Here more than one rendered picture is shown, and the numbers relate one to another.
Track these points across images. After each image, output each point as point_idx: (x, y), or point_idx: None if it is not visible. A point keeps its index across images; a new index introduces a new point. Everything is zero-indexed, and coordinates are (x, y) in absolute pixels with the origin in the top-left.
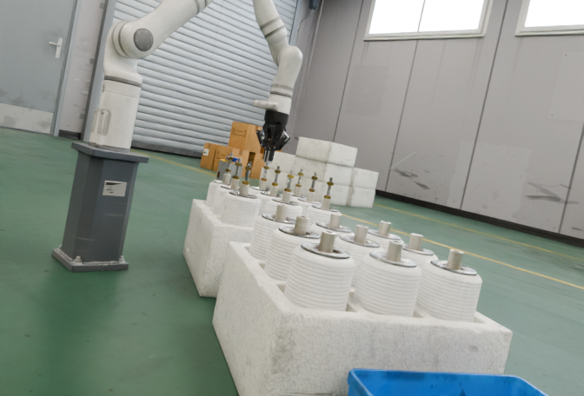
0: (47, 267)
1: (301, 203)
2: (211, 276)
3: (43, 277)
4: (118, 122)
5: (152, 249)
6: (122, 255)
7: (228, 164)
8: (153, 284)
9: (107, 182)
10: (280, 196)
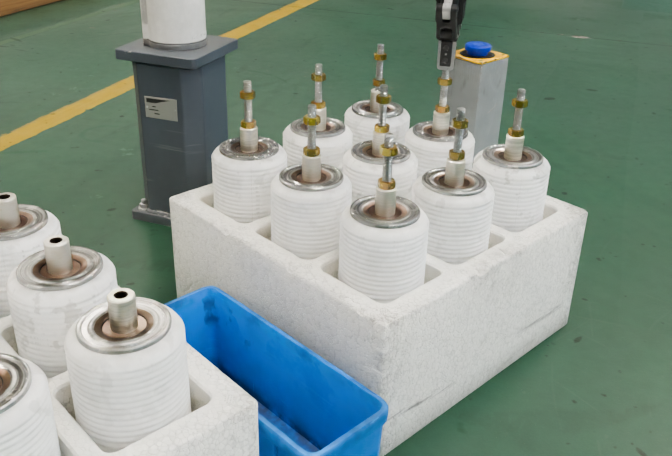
0: (123, 205)
1: (414, 184)
2: (182, 284)
3: (87, 217)
4: (152, 2)
5: None
6: None
7: (376, 69)
8: (173, 267)
9: (147, 99)
10: (378, 158)
